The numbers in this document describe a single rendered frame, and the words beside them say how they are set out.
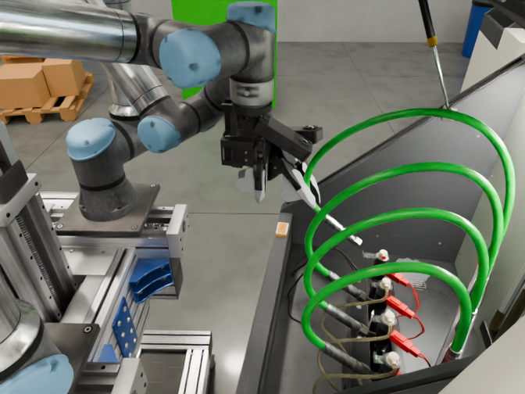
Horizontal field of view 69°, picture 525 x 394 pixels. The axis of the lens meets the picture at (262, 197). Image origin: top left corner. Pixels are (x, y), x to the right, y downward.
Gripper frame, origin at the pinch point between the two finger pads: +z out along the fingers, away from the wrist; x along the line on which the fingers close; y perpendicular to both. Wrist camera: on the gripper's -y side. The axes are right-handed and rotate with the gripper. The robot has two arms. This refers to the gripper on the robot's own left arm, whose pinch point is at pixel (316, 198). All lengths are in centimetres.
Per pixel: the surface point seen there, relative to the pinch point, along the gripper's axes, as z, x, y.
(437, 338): 47, -17, 1
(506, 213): 19.3, -5.7, -27.9
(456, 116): -1.1, 0.5, -29.9
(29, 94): -209, -170, 301
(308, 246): 5.8, 10.8, 1.0
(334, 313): 17.8, 14.8, 1.1
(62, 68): -222, -206, 280
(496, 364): 18.4, 34.6, -25.4
